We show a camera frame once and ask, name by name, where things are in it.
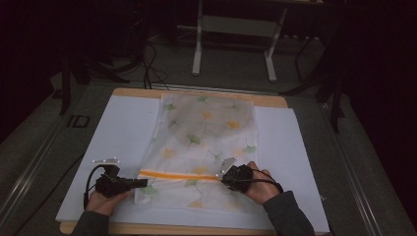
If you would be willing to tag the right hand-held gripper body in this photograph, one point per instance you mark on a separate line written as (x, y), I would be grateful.
(237, 178)

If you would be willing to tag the wooden table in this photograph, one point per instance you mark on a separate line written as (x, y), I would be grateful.
(209, 95)

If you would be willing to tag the white leaf-print mesh bag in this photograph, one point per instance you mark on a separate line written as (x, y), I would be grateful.
(203, 137)

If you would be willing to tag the white metal stand frame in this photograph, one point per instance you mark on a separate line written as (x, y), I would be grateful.
(236, 28)

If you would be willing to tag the white table mat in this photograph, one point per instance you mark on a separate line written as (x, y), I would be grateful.
(131, 131)

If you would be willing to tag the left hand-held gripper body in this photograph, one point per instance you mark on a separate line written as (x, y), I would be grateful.
(109, 185)

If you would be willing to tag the black floor bracket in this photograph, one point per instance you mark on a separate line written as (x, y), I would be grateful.
(78, 121)

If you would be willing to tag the grey metal floor rail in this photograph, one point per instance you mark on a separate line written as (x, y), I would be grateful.
(29, 170)
(354, 170)

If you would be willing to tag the person's left hand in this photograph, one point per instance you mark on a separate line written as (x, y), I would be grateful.
(105, 203)

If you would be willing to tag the black metal stand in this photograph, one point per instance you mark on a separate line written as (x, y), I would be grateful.
(334, 91)

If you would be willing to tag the person's right hand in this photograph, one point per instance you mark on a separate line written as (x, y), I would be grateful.
(264, 190)

